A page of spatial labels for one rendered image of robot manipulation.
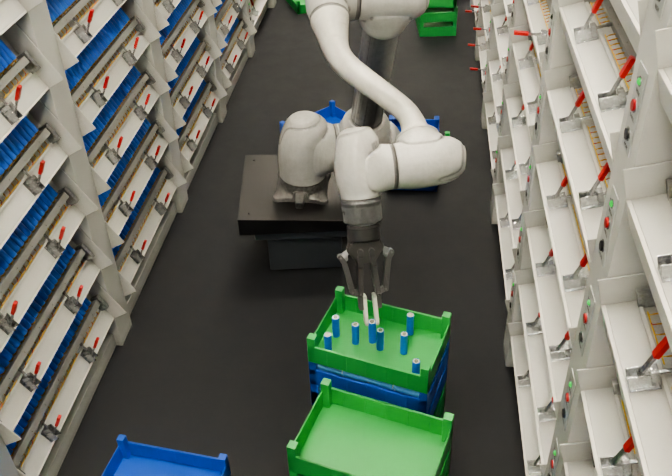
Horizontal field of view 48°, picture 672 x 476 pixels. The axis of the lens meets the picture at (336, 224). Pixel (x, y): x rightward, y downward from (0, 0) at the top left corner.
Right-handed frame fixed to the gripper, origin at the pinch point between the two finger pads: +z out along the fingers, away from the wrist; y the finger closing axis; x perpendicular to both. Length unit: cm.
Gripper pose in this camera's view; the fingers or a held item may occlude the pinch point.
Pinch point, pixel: (370, 308)
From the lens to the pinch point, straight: 176.0
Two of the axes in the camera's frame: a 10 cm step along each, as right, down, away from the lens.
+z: 0.9, 9.7, 2.1
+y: -9.9, 1.1, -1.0
